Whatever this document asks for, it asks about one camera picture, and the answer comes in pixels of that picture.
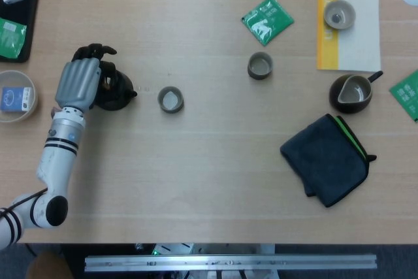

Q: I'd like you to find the black cast iron teapot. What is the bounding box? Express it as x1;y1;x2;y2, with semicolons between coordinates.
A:
94;63;138;112

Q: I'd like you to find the blue tea bag packet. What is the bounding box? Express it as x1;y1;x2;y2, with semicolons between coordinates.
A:
1;86;35;112

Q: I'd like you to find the black plastic tray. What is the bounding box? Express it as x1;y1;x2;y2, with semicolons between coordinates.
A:
0;0;44;63

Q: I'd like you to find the green tea packet white label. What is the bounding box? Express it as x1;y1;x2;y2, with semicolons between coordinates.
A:
0;17;28;60

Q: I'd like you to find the green tea packet white print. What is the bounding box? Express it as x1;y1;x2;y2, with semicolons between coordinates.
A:
389;69;418;122

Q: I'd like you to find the yellow and white booklet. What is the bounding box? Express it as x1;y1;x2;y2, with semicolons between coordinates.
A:
316;0;382;73

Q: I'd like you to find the aluminium profile rail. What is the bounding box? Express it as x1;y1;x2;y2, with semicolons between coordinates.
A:
84;253;378;272

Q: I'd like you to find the dark ceramic teacup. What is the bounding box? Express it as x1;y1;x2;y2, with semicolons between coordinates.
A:
247;51;274;80
157;86;184;114

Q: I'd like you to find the white round bowl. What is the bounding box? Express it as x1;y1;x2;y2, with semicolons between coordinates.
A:
0;69;39;124

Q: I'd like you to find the grey microfiber towel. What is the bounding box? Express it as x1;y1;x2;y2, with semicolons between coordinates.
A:
280;113;378;208

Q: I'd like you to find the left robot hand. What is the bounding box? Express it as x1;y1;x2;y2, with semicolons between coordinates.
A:
54;42;119;112

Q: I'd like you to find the green tea packet clear window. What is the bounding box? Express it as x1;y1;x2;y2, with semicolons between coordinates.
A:
240;0;295;47

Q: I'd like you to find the dark ceramic fairness pitcher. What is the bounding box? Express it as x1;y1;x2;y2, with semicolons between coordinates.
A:
329;70;384;114

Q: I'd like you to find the grey ceramic tea bowl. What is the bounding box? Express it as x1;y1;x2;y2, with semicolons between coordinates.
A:
323;0;357;30

